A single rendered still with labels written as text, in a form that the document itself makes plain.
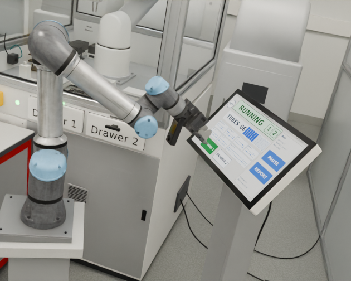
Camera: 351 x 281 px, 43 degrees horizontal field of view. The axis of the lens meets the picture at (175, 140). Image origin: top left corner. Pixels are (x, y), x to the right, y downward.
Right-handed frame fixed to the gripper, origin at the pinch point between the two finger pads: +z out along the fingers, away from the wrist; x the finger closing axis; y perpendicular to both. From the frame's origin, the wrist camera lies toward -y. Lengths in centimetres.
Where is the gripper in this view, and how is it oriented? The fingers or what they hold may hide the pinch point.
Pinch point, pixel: (204, 143)
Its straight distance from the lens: 176.4
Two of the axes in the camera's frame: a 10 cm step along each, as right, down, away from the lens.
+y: 7.1, -7.0, -0.5
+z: 5.9, 5.6, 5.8
